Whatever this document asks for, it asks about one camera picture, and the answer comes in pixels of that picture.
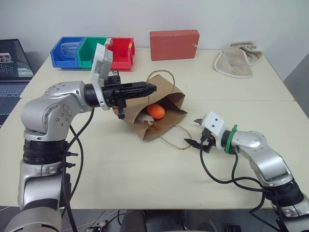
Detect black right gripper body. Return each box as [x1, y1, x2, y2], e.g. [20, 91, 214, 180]
[198, 128, 217, 154]

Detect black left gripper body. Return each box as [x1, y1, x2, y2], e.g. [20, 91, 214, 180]
[101, 70, 128, 121]

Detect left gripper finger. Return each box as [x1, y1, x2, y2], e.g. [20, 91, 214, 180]
[122, 89, 157, 100]
[120, 81, 158, 93]

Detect white plush toy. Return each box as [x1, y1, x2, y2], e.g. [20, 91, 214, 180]
[137, 114, 155, 127]

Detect brown paper bag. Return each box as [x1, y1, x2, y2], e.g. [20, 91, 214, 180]
[112, 70, 192, 150]

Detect green zip tie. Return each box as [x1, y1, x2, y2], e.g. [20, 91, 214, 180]
[223, 124, 239, 154]

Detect orange fruit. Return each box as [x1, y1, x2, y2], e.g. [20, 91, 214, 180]
[147, 103, 166, 120]

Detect red plastic bin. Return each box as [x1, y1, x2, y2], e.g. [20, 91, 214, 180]
[106, 37, 136, 72]

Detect green plastic bin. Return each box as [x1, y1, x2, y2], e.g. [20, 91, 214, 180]
[77, 36, 110, 70]

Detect red brick block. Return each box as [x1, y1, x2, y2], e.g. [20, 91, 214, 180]
[149, 29, 200, 61]

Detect blue plastic bin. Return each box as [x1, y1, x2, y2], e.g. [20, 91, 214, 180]
[50, 36, 86, 69]

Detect beige folded towel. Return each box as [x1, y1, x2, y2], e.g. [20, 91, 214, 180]
[213, 42, 264, 79]

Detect black laptop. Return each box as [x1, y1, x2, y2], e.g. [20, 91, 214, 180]
[0, 38, 35, 129]

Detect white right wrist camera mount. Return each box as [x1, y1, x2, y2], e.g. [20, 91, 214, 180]
[201, 111, 227, 150]

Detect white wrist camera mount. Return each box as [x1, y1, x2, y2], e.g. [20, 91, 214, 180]
[89, 43, 114, 112]
[201, 111, 227, 150]

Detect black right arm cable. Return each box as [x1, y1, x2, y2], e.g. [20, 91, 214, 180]
[199, 144, 290, 232]

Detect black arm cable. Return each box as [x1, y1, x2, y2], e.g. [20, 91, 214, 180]
[199, 144, 290, 232]
[59, 107, 95, 232]

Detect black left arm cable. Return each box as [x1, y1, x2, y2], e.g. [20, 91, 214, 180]
[59, 107, 95, 232]

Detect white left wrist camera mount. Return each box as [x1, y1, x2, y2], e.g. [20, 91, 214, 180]
[89, 43, 114, 112]

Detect floor cable bundle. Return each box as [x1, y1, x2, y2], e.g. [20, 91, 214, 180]
[85, 209, 124, 232]

